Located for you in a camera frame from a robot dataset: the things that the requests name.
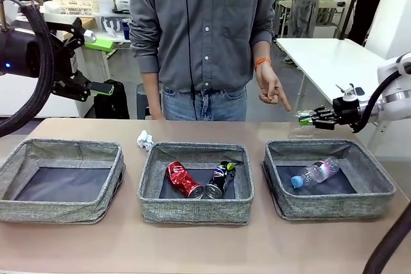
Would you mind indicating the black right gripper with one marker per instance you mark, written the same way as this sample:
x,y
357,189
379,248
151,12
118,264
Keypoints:
x,y
346,112

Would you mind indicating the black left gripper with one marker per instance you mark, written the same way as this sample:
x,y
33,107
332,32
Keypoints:
x,y
19,52

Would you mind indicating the clear plastic cup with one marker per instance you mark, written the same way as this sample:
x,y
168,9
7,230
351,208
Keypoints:
x,y
303,113

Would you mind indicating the clear bottle blue cap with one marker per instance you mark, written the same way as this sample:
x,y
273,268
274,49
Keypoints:
x,y
318,171

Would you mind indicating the white paper ball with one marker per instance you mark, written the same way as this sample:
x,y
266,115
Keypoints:
x,y
145,140

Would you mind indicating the crushed dark can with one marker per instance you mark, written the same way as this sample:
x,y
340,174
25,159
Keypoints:
x,y
218,184

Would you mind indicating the crushed red can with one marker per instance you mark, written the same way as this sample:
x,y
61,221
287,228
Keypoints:
x,y
181,177

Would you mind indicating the person's left forearm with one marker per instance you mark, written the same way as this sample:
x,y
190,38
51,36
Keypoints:
x,y
261,51

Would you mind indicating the person's right forearm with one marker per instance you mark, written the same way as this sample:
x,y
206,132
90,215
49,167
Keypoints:
x,y
151,94

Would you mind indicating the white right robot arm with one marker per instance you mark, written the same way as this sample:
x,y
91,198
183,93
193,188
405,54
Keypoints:
x,y
395,68

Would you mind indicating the person's left hand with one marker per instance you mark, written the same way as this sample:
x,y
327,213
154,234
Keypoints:
x,y
269,84

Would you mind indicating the person's right hand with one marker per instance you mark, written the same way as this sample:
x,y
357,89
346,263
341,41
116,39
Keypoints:
x,y
157,115

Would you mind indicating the white background table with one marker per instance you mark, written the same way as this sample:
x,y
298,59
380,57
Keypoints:
x,y
122,38

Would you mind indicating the black backpack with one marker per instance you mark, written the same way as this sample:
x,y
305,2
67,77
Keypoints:
x,y
115,107

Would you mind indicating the clear bin with logo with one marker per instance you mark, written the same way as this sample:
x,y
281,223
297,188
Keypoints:
x,y
110,23

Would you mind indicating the blue container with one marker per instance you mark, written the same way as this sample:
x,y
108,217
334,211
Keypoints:
x,y
126,30

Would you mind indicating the white paper roll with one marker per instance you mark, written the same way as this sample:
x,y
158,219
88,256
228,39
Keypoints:
x,y
105,4

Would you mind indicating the white printed crate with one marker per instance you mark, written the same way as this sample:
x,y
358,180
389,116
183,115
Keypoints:
x,y
77,6

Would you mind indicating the orange wrist band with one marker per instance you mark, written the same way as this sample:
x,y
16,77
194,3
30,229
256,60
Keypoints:
x,y
261,62

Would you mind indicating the wooden top white desk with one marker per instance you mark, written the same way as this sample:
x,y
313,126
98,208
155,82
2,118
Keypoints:
x,y
19,100

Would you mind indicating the grey fabric basket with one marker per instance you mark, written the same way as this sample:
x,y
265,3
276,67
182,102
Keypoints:
x,y
192,213
337,206
64,213

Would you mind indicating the blue jeans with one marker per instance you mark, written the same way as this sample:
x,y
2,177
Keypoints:
x,y
218,107

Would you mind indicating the grey button shirt torso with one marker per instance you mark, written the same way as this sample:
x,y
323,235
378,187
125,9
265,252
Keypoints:
x,y
212,46

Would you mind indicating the background person beige top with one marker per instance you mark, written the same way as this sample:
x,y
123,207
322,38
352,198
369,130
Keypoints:
x,y
369,14

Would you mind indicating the background person white top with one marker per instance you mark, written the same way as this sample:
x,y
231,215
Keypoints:
x,y
305,4

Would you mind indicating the black tripod pole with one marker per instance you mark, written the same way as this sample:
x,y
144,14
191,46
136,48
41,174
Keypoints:
x,y
353,1

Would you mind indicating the background desk grey frame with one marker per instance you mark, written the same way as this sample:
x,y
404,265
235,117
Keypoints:
x,y
327,14

